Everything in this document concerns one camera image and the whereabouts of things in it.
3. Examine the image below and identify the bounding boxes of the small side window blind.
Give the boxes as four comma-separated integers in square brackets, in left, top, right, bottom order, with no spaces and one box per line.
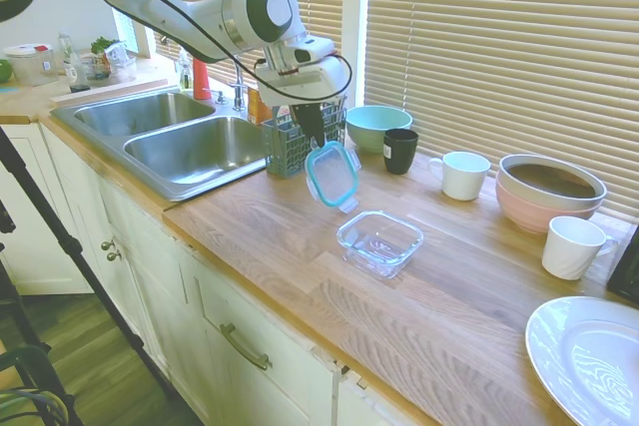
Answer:
[112,6,140,54]

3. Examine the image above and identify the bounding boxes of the pink bowl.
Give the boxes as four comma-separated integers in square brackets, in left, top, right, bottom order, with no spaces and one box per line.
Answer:
[495,179,605,235]

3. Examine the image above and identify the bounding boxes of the wide beige window blind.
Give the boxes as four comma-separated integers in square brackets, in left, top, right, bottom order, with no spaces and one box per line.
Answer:
[363,0,639,220]

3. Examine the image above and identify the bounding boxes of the orange cardboard box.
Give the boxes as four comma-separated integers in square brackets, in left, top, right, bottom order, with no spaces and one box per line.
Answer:
[247,86,275,127]

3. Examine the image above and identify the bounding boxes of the black camera tripod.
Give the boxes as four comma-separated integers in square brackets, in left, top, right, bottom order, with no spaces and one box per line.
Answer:
[0,126,176,426]

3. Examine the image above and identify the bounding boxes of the clear glass food container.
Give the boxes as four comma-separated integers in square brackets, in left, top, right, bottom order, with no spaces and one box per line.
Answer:
[335,210,424,280]

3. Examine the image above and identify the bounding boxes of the ribbed white cup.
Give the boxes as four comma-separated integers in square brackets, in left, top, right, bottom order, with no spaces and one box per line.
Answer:
[541,215,619,281]

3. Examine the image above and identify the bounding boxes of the pink and grey stacked bowls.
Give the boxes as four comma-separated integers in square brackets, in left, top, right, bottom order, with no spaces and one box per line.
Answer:
[498,154,609,213]

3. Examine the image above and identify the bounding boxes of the black toaster oven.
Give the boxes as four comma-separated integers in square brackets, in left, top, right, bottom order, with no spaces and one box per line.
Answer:
[606,223,639,305]

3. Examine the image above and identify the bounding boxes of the grey plastic cutlery basket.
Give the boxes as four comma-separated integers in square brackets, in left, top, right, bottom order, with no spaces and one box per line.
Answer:
[262,101,348,181]

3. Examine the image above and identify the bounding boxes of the white plate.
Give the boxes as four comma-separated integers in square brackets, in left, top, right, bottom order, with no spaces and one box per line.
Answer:
[524,295,639,426]

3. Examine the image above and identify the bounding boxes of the clear plastic produce package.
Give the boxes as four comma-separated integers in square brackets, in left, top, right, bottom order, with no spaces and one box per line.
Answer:
[82,36,139,83]

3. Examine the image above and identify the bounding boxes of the green cable coil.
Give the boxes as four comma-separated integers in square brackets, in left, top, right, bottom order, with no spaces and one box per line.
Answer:
[0,385,69,426]

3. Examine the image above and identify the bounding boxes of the clear bottle with dark liquid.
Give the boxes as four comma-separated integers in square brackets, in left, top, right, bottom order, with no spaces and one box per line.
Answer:
[57,32,90,93]

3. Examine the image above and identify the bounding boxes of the clear lid with teal rim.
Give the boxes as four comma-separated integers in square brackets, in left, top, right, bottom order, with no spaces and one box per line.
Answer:
[304,140,361,215]

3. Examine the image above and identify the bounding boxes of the stainless steel sink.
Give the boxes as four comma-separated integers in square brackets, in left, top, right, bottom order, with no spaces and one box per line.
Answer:
[49,91,271,203]

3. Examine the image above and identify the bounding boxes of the wooden cutting board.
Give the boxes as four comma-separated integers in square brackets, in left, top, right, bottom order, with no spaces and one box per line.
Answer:
[48,79,169,104]

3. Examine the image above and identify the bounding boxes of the white kitchen cabinet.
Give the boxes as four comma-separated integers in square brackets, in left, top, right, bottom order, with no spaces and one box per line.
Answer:
[0,121,435,426]

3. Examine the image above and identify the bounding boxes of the red spray bottle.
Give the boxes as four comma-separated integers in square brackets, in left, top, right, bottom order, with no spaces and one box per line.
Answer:
[192,57,214,101]

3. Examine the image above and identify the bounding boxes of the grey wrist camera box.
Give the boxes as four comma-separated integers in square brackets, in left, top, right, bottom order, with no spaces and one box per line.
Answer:
[293,37,336,67]

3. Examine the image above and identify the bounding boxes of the chrome faucet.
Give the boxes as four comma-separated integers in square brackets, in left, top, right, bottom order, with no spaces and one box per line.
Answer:
[228,57,249,112]

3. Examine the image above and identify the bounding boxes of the white lidded storage tub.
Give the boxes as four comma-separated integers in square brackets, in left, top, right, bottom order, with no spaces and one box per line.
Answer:
[3,43,56,87]

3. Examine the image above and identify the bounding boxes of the mint green bowl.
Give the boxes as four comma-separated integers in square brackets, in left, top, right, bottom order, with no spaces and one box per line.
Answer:
[344,105,413,156]

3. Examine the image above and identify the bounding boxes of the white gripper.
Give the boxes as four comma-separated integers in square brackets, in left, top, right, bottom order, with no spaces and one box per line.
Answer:
[256,56,349,148]

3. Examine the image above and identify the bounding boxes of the wide white mug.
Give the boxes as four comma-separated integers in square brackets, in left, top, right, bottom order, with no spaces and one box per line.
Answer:
[427,151,492,202]

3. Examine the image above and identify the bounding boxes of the clear soap bottle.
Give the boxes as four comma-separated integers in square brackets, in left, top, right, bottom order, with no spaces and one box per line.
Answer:
[175,49,195,93]

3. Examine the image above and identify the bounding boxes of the black mug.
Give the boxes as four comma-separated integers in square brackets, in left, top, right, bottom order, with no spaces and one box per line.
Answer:
[382,128,419,176]

